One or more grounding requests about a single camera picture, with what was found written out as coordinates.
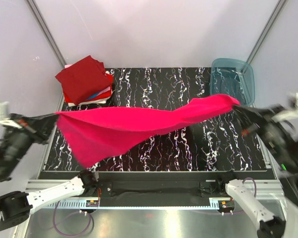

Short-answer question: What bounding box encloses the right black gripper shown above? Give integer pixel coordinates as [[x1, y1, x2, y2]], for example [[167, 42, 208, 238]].
[[231, 102, 298, 169]]

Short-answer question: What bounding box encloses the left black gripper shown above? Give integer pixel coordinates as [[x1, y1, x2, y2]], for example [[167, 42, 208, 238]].
[[0, 112, 61, 179]]

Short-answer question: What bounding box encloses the bright pink t shirt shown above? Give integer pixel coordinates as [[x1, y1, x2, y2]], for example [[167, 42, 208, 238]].
[[56, 94, 240, 168]]

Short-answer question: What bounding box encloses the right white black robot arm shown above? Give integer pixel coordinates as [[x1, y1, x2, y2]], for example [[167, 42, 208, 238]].
[[215, 105, 298, 238]]

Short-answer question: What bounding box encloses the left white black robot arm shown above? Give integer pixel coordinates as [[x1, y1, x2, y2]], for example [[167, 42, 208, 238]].
[[0, 114, 97, 232]]

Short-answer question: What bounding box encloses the stack of folded t shirts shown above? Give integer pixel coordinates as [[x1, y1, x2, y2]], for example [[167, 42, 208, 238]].
[[63, 63, 115, 107]]

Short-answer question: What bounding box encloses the teal translucent plastic bin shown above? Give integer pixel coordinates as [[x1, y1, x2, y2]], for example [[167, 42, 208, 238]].
[[210, 58, 255, 106]]

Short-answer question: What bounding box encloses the black marble pattern mat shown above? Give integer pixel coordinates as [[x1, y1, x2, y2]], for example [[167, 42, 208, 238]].
[[43, 66, 268, 173]]

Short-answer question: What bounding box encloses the folded dark red t shirt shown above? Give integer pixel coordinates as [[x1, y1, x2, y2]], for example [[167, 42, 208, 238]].
[[56, 56, 112, 105]]

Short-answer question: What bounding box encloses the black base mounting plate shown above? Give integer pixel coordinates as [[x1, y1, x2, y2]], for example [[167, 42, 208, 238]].
[[83, 172, 236, 195]]

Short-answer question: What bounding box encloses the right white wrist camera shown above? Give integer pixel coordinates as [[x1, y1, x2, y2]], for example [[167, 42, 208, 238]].
[[272, 93, 298, 139]]

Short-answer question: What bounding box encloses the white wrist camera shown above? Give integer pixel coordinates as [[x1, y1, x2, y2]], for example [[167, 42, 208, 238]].
[[272, 93, 298, 139], [0, 102, 11, 126]]

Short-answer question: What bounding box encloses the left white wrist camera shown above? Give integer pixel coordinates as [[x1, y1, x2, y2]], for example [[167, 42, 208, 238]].
[[0, 102, 11, 126]]

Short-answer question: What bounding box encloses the aluminium frame rail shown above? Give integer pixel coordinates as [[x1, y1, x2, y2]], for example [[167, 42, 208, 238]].
[[22, 178, 294, 211]]

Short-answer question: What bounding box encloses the left aluminium corner post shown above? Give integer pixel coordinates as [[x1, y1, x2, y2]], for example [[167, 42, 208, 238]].
[[25, 0, 67, 68]]

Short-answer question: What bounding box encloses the aluminium corner post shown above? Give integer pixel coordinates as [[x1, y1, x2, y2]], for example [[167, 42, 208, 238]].
[[25, 0, 67, 68], [246, 0, 288, 64]]

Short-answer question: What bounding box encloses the right aluminium corner post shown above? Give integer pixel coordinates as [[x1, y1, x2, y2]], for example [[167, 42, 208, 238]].
[[246, 0, 288, 64]]

